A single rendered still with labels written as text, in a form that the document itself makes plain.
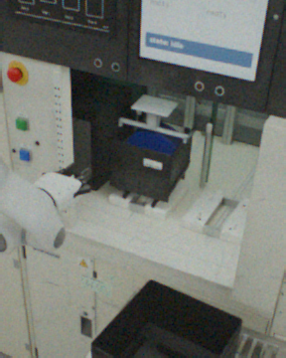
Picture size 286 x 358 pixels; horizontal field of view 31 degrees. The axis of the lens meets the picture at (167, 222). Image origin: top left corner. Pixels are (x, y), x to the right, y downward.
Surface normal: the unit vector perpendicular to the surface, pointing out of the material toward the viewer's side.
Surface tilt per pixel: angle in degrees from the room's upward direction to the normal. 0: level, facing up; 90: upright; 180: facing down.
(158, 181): 94
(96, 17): 90
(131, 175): 94
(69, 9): 90
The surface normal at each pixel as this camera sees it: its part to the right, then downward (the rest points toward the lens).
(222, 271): 0.07, -0.81
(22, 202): 0.53, -0.17
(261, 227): -0.41, 0.51
